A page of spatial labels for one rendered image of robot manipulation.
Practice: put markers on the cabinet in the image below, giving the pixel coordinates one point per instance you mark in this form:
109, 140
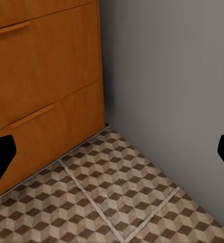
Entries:
51, 86

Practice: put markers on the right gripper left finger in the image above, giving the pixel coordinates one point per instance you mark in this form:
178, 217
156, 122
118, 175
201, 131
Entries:
7, 152

